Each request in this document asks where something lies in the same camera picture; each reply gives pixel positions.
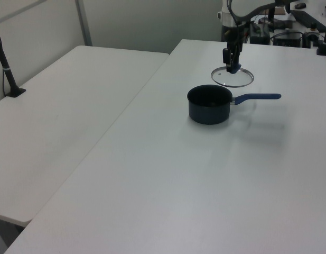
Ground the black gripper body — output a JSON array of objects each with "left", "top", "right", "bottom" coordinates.
[{"left": 223, "top": 25, "right": 245, "bottom": 55}]

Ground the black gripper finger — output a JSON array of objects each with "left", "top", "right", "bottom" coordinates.
[
  {"left": 222, "top": 48, "right": 231, "bottom": 72},
  {"left": 231, "top": 51, "right": 242, "bottom": 72}
]

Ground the glass lid with blue knob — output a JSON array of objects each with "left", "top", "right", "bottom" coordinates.
[{"left": 211, "top": 62, "right": 255, "bottom": 88}]

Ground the dark equipment with green part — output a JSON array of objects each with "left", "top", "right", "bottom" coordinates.
[{"left": 247, "top": 22, "right": 269, "bottom": 44}]

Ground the black pole with round base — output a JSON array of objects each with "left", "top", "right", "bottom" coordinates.
[{"left": 259, "top": 5, "right": 285, "bottom": 30}]

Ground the black box device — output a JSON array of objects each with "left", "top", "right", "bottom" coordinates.
[{"left": 273, "top": 31, "right": 304, "bottom": 48}]

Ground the black keyboard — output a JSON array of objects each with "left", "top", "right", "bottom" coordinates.
[{"left": 291, "top": 10, "right": 326, "bottom": 28}]

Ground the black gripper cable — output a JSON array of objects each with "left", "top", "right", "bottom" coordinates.
[{"left": 227, "top": 0, "right": 245, "bottom": 53}]

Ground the dark saucepan with blue handle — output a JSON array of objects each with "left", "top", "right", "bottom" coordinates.
[{"left": 187, "top": 84, "right": 282, "bottom": 125}]

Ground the black clamped camera pole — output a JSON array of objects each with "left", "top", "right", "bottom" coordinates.
[{"left": 316, "top": 0, "right": 326, "bottom": 57}]

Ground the grey partition frame post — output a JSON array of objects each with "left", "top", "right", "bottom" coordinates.
[{"left": 74, "top": 0, "right": 93, "bottom": 47}]

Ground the black camera stand with cable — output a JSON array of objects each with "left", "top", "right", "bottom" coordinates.
[{"left": 0, "top": 22, "right": 27, "bottom": 98}]

